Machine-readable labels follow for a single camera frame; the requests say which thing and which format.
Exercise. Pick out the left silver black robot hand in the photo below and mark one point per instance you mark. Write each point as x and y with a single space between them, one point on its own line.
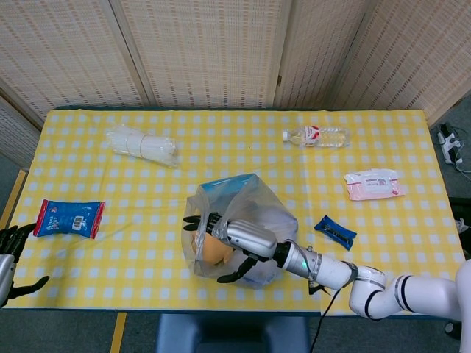
7 268

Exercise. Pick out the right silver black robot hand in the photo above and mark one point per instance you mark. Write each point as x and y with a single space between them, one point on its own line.
254 239

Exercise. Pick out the translucent plastic bag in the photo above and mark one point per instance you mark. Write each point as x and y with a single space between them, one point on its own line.
257 195

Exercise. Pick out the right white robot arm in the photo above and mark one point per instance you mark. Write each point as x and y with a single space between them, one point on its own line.
368 287

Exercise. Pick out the orange bread item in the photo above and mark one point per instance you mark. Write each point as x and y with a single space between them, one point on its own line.
213 250

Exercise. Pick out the blue red snack packet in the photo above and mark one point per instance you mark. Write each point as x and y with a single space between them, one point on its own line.
70 218

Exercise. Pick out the blue snack bar wrapper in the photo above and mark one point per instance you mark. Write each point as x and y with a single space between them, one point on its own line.
335 232

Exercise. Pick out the yellow white checked tablecloth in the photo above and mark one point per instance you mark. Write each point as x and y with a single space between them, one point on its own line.
147 206

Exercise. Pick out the clear plastic water bottle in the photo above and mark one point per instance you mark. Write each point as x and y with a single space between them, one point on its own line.
324 137

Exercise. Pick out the pink wet wipes pack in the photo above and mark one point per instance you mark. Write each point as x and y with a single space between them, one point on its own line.
373 184

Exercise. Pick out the woven folding screen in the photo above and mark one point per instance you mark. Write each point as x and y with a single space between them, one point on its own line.
206 51

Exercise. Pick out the white power strip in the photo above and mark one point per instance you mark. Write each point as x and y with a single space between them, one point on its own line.
447 143

